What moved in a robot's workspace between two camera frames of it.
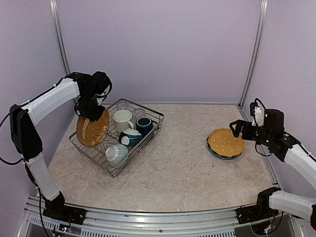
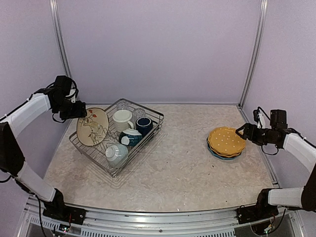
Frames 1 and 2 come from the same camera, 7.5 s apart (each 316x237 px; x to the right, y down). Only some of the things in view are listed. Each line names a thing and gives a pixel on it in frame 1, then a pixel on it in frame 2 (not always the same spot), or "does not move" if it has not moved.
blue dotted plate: x=223 y=157 does not move
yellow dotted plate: x=222 y=141 does not move
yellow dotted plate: x=97 y=131 → x=225 y=140
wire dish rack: x=132 y=127 does not move
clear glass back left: x=122 y=105 does not move
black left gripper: x=93 y=117 → x=80 y=111
